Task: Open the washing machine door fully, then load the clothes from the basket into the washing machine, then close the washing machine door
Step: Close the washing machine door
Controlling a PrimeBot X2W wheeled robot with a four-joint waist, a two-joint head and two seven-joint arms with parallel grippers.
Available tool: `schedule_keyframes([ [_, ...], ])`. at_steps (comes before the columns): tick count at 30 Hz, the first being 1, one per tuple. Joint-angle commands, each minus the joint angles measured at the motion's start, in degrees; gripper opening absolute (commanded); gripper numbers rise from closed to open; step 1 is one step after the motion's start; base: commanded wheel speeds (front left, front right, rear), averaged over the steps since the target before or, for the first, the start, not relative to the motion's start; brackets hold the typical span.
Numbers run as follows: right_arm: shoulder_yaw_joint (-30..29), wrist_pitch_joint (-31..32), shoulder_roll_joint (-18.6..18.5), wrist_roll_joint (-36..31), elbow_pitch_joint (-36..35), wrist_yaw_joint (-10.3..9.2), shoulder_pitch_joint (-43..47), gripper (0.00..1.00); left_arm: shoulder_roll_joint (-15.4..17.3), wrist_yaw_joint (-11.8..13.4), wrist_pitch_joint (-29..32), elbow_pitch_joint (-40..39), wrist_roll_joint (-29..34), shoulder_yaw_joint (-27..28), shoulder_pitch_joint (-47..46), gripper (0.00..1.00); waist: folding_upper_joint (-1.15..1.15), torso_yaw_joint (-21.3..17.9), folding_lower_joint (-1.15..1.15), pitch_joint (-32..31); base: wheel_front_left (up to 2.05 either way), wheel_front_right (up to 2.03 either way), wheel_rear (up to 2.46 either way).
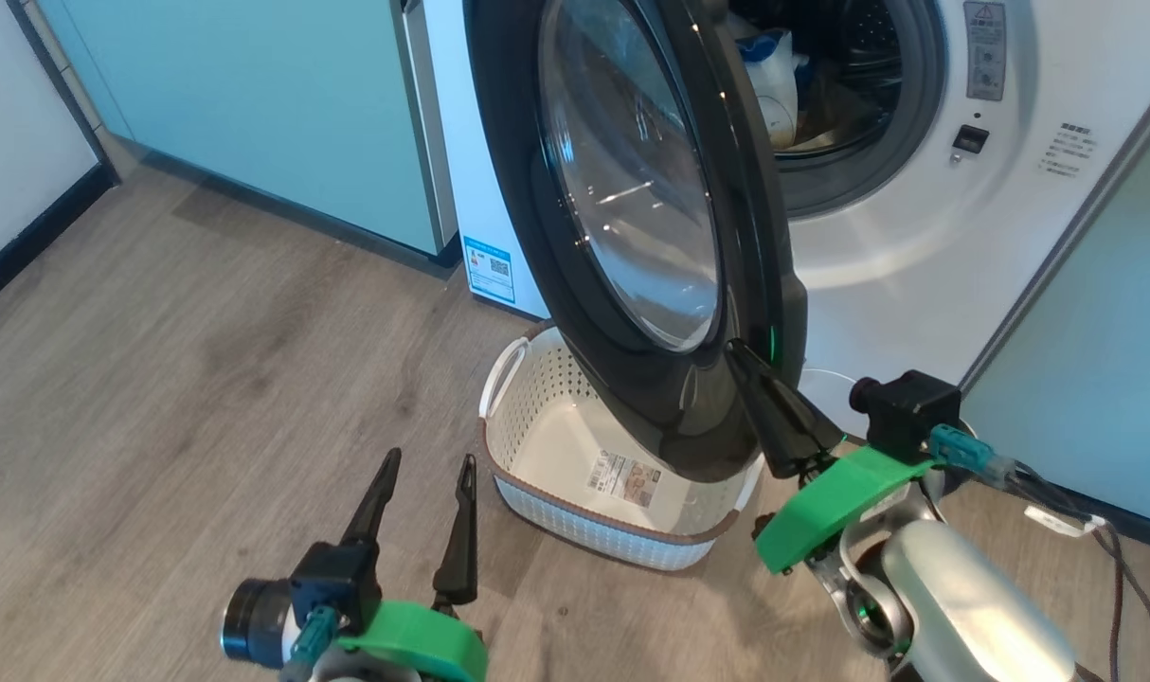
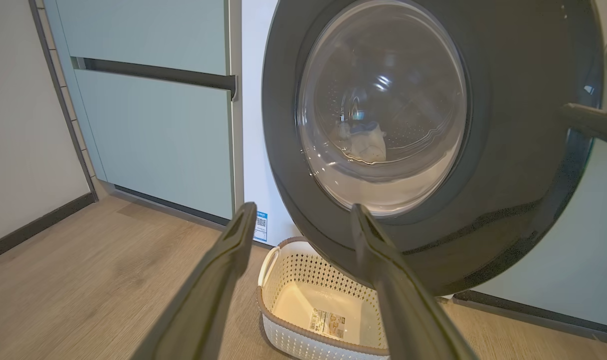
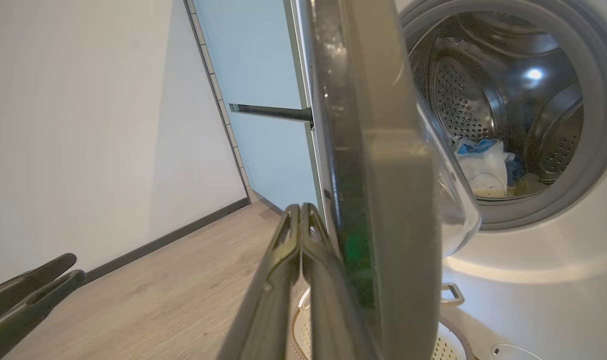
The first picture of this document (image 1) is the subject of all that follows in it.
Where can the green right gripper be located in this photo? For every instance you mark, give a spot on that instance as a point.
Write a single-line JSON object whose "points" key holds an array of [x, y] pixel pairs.
{"points": [[821, 516]]}

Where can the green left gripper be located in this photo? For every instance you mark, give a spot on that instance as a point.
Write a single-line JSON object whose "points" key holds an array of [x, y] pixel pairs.
{"points": [[414, 639]]}

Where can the black round washing machine door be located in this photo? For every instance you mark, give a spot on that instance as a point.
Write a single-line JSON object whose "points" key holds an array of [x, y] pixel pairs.
{"points": [[651, 398]]}

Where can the cream garment with line print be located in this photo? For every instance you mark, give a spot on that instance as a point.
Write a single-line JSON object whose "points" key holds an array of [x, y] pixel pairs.
{"points": [[779, 104]]}

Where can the white perforated laundry basket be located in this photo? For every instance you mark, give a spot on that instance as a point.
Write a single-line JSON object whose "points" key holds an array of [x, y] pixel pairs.
{"points": [[537, 426]]}

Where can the white washing machine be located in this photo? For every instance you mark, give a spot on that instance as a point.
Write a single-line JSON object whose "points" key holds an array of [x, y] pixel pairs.
{"points": [[916, 275]]}

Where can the grey rubber door gasket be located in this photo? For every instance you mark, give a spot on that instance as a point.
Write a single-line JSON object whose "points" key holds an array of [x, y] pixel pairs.
{"points": [[921, 114]]}

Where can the black door latch slot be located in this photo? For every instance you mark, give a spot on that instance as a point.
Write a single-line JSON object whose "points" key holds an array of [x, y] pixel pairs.
{"points": [[970, 139]]}

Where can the steel washing machine drum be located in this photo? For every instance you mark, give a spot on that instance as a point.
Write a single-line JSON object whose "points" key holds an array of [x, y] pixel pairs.
{"points": [[869, 57]]}

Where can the printed product label sticker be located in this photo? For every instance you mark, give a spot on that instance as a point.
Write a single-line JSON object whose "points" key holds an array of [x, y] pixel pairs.
{"points": [[624, 476]]}

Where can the blue white energy label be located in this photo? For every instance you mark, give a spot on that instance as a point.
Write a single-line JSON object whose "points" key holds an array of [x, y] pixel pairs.
{"points": [[490, 270]]}

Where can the small text sticker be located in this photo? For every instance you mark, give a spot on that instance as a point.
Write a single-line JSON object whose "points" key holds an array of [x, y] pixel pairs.
{"points": [[1068, 150]]}

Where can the grey warning sticker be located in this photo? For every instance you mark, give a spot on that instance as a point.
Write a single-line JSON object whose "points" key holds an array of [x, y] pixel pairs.
{"points": [[984, 52]]}

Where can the pale teal cabinet steel edge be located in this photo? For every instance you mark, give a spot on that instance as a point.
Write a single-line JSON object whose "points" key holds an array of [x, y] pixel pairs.
{"points": [[281, 114]]}

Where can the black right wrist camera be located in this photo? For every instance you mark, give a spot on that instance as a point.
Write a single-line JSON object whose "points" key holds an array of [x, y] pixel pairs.
{"points": [[907, 407]]}

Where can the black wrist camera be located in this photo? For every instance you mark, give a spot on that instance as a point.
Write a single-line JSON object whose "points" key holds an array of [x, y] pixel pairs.
{"points": [[291, 597], [907, 407]]}

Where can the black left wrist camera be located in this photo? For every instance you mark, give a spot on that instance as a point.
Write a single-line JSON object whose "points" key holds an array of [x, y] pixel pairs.
{"points": [[291, 597]]}

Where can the pale teal cabinet grey frame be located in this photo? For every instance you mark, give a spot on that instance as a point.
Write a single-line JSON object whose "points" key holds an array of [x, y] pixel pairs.
{"points": [[1105, 379]]}

